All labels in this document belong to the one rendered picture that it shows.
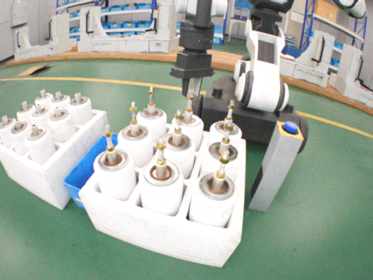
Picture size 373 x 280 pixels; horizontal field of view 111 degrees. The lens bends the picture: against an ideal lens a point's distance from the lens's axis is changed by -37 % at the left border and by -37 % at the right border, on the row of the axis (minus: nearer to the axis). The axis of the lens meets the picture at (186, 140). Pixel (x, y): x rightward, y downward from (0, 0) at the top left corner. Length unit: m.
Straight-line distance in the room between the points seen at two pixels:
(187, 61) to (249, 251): 0.56
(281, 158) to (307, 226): 0.33
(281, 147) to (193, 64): 0.31
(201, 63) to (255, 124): 0.47
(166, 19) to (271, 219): 2.32
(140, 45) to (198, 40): 2.15
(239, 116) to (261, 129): 0.12
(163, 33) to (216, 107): 1.81
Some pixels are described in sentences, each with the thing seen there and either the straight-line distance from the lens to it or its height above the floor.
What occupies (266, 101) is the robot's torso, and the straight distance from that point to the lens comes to 0.74.
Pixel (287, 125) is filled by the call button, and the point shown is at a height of 0.33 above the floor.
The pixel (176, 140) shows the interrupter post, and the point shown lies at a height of 0.26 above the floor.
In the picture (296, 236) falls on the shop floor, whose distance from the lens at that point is 0.74.
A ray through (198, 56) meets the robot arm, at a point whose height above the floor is 0.45.
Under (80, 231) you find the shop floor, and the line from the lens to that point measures 0.67.
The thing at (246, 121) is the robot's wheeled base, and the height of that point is 0.15.
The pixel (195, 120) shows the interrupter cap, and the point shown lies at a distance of 0.61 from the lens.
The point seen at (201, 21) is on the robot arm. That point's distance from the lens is 0.46.
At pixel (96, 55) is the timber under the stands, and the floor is 0.04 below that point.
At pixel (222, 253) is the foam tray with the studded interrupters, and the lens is 0.49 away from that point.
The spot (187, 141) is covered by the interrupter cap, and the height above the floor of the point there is 0.25.
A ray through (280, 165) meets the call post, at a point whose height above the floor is 0.22.
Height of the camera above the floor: 0.55
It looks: 35 degrees down
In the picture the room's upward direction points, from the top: 6 degrees clockwise
